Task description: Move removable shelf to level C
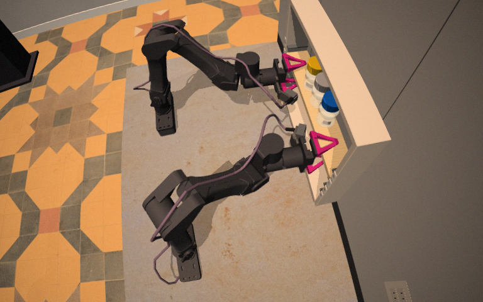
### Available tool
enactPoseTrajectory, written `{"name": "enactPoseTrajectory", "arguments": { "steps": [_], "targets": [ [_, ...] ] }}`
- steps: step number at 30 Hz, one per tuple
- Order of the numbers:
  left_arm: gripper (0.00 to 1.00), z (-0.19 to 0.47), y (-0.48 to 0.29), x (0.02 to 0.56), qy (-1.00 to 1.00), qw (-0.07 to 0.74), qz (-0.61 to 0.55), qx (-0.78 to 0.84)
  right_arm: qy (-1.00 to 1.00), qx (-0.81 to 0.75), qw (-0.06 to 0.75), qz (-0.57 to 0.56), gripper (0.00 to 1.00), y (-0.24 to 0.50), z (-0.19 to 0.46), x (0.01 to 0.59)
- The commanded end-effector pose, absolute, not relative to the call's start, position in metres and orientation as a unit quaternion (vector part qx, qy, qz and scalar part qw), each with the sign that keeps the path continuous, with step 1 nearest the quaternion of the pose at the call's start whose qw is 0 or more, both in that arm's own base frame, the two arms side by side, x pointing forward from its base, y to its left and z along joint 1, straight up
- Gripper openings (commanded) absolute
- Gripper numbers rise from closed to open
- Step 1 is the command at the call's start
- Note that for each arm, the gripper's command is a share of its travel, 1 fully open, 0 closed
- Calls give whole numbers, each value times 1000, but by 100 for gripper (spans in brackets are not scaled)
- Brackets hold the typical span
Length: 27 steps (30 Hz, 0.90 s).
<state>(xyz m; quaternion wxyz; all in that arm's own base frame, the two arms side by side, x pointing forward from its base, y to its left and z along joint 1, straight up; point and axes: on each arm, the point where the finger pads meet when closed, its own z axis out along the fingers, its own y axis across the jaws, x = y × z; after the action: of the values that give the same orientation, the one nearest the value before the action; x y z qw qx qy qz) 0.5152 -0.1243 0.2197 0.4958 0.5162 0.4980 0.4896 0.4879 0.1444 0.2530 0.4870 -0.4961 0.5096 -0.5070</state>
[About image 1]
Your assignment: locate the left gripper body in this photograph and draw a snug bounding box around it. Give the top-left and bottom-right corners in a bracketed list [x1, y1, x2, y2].
[259, 58, 291, 102]

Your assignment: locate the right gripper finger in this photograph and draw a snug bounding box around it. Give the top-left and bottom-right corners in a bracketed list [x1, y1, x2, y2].
[309, 131, 339, 157]
[306, 161, 323, 174]

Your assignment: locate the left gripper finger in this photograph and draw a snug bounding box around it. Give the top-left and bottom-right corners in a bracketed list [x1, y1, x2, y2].
[281, 78, 297, 92]
[282, 53, 307, 72]

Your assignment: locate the white bottle with blue cap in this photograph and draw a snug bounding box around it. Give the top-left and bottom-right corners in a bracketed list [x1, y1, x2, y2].
[316, 91, 340, 128]

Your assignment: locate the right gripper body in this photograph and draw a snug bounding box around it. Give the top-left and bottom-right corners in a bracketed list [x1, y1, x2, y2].
[282, 125, 318, 173]

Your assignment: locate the grey wall-mounted rack frame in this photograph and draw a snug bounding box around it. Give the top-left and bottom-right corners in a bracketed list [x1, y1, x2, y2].
[284, 0, 391, 206]

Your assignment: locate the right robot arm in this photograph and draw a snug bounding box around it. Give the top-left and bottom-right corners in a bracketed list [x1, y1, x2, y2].
[142, 133, 284, 282]

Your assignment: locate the light wooden plank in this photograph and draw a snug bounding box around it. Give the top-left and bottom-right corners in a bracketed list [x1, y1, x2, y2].
[286, 50, 348, 179]

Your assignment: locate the white bottle with grey cap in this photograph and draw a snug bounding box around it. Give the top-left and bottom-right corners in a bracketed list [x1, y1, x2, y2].
[310, 72, 330, 109]

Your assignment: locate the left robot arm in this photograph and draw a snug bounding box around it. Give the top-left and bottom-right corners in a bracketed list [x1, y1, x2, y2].
[142, 19, 262, 131]

